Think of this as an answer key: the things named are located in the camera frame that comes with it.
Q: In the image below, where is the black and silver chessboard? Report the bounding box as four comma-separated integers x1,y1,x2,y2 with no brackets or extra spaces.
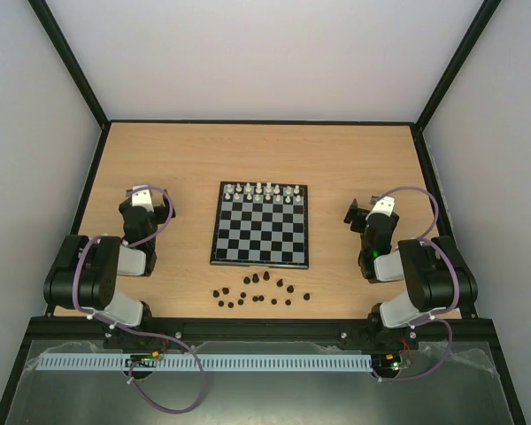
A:
210,182,310,270

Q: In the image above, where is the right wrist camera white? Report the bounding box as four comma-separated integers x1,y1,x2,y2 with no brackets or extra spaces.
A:
368,196,395,217

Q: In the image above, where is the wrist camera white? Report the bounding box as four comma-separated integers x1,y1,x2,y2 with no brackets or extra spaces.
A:
368,196,395,217
130,184,154,213

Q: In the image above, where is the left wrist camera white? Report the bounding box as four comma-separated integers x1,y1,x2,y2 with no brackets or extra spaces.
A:
130,184,154,213

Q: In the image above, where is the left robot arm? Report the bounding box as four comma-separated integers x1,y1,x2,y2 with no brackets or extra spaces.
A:
43,184,176,348

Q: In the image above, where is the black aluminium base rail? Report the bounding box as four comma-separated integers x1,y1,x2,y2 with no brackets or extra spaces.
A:
26,316,492,353

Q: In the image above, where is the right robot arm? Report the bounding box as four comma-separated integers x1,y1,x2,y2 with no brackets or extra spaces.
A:
343,197,478,348

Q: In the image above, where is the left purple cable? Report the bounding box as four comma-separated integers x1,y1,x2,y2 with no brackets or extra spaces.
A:
73,187,204,415

